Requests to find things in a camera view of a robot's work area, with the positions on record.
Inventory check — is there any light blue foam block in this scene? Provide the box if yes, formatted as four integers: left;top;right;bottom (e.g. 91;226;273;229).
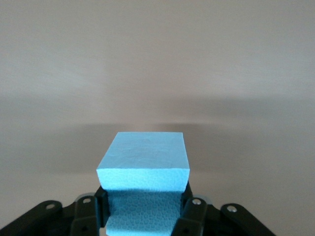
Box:
95;131;191;236

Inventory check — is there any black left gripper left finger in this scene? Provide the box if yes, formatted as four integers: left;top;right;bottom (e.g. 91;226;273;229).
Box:
71;187;110;236

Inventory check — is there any brown table cover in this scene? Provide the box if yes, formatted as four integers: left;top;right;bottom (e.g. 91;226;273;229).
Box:
0;0;315;236

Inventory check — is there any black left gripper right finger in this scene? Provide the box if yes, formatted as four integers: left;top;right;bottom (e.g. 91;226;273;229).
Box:
172;183;210;236

